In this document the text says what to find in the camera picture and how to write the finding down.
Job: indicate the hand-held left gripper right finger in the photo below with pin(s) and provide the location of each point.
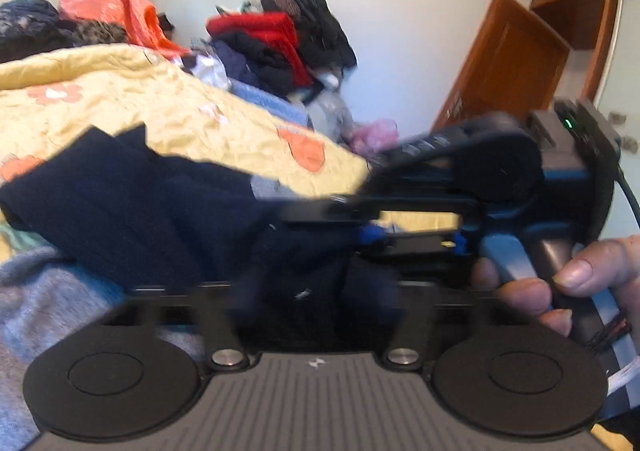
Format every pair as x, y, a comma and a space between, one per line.
410, 331

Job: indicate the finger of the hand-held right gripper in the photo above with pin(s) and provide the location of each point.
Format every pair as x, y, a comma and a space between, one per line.
350, 208
372, 233

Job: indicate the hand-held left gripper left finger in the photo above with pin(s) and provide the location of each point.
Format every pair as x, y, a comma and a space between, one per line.
220, 331

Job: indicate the navy blue knit garment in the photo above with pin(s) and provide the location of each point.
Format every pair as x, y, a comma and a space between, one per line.
150, 211

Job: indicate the grey knit sweater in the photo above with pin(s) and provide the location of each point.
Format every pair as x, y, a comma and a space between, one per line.
55, 311

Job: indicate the person's right hand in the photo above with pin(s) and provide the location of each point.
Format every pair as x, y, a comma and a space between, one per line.
600, 266

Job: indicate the pink cloth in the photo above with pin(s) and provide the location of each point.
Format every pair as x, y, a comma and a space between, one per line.
375, 133

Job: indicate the wooden door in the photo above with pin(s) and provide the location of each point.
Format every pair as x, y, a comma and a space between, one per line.
510, 71

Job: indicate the light grey cloth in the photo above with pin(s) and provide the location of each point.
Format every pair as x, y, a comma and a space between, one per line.
332, 113

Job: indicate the light blue towel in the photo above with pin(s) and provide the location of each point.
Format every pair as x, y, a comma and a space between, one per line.
270, 103

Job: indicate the dark blue cloth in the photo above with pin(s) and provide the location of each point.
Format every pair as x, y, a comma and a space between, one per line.
250, 63

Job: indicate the black cloth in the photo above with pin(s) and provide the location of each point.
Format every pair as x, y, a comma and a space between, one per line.
320, 31

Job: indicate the white cloth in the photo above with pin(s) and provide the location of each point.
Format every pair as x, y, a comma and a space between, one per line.
210, 71

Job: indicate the yellow flower print blanket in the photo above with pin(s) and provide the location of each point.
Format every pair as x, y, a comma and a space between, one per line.
150, 96

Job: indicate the orange cloth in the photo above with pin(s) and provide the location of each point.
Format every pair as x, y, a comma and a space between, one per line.
120, 11

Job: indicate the dark patterned cloth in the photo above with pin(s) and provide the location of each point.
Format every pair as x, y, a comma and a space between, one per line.
30, 28

